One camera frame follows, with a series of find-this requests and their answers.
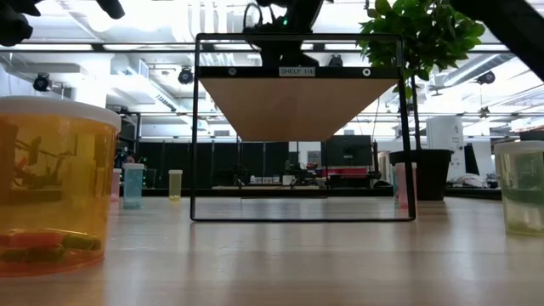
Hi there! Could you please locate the blue small medicine bottle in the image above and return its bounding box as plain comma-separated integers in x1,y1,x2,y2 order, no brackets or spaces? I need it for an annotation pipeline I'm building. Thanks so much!
122,162,145,210

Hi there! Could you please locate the black plant pot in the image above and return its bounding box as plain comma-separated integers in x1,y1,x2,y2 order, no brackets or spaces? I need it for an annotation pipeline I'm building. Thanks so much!
388,149,455,201

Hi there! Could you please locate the yellow small medicine bottle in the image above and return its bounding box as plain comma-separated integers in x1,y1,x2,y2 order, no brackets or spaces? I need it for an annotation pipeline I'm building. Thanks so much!
167,169,184,201

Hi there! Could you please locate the large orange medicine bottle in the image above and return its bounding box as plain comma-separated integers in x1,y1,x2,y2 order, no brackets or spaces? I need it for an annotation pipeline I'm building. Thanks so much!
0,95,122,278

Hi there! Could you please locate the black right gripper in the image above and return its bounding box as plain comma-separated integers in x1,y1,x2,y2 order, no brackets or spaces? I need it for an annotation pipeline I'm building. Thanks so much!
254,0,325,68

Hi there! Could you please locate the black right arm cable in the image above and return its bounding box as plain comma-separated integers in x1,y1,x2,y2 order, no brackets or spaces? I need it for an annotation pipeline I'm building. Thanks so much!
242,2,264,33

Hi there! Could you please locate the white cylindrical machine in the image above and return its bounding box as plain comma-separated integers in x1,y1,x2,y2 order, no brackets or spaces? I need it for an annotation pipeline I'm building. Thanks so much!
426,116,465,179

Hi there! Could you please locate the yellow-green medicine bottle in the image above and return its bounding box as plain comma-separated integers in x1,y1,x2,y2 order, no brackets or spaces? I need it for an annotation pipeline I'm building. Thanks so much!
493,140,544,237

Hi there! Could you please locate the orange capsule pill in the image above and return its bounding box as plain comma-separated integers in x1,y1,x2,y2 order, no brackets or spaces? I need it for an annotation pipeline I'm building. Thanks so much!
7,231,64,250

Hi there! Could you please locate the green capsule pill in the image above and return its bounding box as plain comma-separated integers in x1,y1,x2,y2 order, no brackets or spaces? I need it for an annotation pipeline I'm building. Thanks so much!
62,233,103,252
0,247,65,263

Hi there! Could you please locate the black background monitor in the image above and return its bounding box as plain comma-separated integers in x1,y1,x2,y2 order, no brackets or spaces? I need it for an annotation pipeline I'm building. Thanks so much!
326,134,374,167

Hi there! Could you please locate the green leafy plant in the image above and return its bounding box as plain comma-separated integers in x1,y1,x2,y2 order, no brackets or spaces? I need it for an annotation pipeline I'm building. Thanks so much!
358,0,486,150

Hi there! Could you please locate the black partition panel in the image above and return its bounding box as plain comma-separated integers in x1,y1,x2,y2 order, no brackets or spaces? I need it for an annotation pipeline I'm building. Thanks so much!
138,141,290,190

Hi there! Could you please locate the clear acrylic tray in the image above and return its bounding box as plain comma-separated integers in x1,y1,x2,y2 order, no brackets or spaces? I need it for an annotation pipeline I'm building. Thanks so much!
190,32,417,223

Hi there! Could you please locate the red background box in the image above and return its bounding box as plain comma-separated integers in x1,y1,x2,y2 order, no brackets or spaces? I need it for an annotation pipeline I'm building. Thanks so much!
321,167,369,179

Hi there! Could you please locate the pink small medicine bottle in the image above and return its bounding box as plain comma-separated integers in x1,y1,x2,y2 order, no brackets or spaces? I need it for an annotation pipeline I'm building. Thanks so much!
110,167,122,203

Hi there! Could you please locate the orange pill bottle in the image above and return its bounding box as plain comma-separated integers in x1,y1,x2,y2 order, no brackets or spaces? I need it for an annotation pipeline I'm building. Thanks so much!
394,161,418,210

